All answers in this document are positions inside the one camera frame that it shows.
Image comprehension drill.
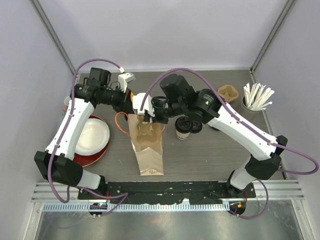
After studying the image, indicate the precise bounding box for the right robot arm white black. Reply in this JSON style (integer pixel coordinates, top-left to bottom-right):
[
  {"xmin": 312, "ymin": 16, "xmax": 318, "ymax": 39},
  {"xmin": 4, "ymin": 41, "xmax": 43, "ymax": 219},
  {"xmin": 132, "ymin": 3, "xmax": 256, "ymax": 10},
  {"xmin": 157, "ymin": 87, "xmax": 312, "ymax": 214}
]
[{"xmin": 133, "ymin": 73, "xmax": 288, "ymax": 198}]

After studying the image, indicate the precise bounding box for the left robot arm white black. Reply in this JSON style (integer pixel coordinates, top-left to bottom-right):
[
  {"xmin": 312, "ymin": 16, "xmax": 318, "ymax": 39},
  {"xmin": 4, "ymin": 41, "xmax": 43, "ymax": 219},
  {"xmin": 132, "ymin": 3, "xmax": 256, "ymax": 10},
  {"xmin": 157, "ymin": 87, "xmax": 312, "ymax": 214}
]
[{"xmin": 34, "ymin": 84, "xmax": 133, "ymax": 200}]

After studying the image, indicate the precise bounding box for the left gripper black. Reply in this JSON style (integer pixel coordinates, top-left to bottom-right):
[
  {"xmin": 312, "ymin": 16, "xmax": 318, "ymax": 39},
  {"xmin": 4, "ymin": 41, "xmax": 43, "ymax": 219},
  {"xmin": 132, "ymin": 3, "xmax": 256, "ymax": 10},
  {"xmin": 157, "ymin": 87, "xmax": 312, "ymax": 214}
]
[{"xmin": 100, "ymin": 85, "xmax": 137, "ymax": 114}]

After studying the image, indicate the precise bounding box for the cardboard cup carrier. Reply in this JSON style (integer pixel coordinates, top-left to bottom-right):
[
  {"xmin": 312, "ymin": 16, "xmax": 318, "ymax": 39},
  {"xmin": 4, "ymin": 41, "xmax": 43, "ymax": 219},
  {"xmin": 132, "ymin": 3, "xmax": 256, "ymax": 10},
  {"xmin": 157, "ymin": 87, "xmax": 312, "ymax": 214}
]
[{"xmin": 217, "ymin": 84, "xmax": 239, "ymax": 104}]

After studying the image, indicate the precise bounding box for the red plate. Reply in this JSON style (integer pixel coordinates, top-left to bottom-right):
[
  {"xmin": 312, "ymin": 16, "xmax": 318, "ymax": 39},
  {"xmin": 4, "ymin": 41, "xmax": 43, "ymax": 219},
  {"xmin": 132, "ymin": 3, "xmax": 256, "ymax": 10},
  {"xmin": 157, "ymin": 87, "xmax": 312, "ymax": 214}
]
[{"xmin": 73, "ymin": 115, "xmax": 109, "ymax": 167}]

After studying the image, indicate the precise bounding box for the grey straw holder cup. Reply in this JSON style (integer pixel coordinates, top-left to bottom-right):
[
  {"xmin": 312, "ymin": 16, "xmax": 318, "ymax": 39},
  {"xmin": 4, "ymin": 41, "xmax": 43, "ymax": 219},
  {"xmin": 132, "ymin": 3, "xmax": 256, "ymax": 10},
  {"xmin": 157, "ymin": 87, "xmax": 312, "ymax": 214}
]
[{"xmin": 240, "ymin": 96, "xmax": 263, "ymax": 114}]

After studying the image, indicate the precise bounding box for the small pink ceramic cup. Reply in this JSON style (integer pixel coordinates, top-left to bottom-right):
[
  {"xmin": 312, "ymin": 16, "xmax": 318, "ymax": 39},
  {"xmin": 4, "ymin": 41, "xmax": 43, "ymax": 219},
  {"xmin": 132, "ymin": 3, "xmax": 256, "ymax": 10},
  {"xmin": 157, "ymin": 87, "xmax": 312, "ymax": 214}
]
[{"xmin": 62, "ymin": 96, "xmax": 71, "ymax": 112}]

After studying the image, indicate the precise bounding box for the white plate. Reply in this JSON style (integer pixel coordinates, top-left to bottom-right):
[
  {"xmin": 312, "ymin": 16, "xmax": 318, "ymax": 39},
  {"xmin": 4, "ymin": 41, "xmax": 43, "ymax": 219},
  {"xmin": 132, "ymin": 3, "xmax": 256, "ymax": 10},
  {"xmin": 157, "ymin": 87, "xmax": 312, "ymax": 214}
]
[{"xmin": 75, "ymin": 118, "xmax": 110, "ymax": 156}]

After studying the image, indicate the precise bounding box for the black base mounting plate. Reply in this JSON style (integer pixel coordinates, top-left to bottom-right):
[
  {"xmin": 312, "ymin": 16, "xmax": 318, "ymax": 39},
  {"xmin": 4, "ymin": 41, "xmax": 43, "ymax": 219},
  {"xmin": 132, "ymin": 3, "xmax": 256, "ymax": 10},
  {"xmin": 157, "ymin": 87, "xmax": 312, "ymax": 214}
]
[{"xmin": 77, "ymin": 180, "xmax": 256, "ymax": 205}]

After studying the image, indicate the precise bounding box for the cardboard cup carrier single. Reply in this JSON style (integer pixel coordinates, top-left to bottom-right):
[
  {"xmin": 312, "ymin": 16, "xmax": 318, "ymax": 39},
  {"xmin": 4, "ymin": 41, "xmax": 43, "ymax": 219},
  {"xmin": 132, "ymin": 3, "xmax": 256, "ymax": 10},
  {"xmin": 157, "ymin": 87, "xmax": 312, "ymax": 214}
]
[{"xmin": 133, "ymin": 122, "xmax": 161, "ymax": 146}]

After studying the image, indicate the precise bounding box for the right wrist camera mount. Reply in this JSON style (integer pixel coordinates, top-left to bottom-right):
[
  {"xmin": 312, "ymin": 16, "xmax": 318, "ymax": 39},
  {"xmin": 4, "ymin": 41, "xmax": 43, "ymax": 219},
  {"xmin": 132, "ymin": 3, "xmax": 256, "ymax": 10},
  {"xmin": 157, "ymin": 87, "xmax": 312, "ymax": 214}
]
[{"xmin": 132, "ymin": 92, "xmax": 155, "ymax": 117}]

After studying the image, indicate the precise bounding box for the bundle of wrapped straws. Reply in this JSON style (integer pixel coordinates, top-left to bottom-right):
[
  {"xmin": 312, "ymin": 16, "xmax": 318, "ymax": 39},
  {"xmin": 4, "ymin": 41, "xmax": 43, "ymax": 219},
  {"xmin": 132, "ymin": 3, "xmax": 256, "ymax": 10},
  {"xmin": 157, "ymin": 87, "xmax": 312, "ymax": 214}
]
[{"xmin": 243, "ymin": 83, "xmax": 275, "ymax": 111}]

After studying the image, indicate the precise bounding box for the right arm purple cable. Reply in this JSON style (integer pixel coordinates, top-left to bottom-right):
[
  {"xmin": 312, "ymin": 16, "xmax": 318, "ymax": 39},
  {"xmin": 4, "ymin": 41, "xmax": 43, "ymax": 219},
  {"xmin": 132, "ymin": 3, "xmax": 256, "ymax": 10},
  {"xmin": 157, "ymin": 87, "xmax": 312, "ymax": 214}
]
[{"xmin": 140, "ymin": 67, "xmax": 320, "ymax": 219}]

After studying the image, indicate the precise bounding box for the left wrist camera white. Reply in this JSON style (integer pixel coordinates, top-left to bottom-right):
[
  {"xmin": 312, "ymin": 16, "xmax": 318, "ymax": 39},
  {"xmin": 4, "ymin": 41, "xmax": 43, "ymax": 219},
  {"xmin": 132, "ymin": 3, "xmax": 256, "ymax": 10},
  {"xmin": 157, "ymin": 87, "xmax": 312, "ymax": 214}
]
[{"xmin": 118, "ymin": 72, "xmax": 135, "ymax": 92}]

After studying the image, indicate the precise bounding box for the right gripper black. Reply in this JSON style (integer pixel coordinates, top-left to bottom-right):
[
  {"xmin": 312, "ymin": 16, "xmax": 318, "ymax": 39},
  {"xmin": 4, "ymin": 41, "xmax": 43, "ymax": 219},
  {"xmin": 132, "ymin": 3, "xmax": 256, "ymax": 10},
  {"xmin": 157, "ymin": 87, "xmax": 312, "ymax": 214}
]
[{"xmin": 143, "ymin": 98, "xmax": 185, "ymax": 125}]

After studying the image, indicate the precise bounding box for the brown paper bag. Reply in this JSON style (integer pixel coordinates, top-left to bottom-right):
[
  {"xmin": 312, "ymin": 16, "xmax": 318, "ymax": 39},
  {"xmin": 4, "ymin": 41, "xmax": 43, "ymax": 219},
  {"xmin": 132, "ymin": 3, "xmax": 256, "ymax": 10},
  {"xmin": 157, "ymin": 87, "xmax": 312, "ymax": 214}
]
[{"xmin": 114, "ymin": 112, "xmax": 165, "ymax": 176}]

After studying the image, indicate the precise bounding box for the stack of black lids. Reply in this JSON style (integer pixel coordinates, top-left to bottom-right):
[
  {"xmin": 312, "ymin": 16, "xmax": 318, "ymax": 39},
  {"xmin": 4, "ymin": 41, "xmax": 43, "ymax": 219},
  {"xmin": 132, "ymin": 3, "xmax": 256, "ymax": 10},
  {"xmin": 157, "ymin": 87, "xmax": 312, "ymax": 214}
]
[{"xmin": 190, "ymin": 121, "xmax": 203, "ymax": 134}]

